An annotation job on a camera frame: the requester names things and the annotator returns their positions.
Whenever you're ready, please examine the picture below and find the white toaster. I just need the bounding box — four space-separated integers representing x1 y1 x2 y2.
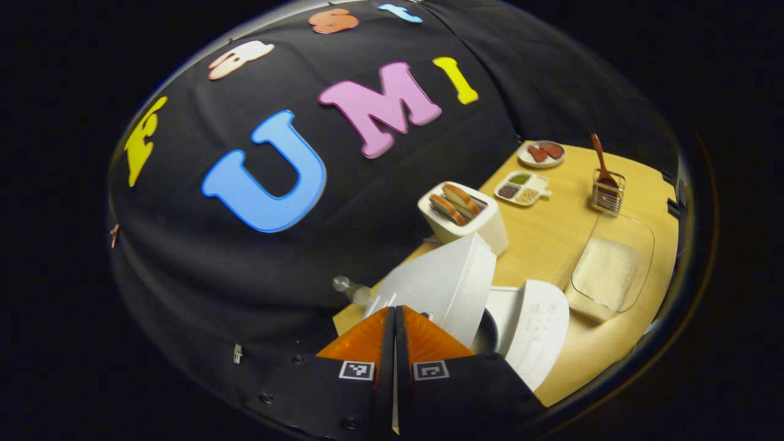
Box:
417 181 510 257

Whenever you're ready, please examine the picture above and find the brown wooden spoon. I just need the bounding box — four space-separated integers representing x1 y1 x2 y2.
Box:
590 133 620 198

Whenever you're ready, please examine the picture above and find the metal wire chopstick holder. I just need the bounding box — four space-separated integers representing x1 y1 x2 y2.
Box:
591 169 626 214

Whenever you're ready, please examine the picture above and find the small clear glass bottle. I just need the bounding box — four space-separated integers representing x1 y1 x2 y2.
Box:
332 276 373 307

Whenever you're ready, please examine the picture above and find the white rice cooker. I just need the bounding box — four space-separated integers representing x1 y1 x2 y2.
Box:
363 232 571 393

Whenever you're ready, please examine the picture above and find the toasted bread slice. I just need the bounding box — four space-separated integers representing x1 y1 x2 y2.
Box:
442 183 482 216
429 194 467 227

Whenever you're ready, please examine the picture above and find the white round plate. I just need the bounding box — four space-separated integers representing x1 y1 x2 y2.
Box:
518 140 566 169

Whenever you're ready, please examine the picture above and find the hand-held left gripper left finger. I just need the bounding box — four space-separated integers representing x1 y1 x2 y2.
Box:
245 306 396 441

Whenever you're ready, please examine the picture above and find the black backdrop cloth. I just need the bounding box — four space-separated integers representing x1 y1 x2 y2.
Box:
107 0 680 423

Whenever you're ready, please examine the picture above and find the clear glass dish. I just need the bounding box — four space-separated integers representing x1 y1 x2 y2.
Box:
563 211 656 324

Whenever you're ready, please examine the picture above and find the white rice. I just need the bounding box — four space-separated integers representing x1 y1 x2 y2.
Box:
573 238 641 312

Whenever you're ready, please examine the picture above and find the white divided grain dish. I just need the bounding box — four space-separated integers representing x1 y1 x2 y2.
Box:
494 171 552 208

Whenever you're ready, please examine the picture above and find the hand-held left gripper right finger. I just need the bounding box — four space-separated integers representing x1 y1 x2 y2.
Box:
395 305 546 441

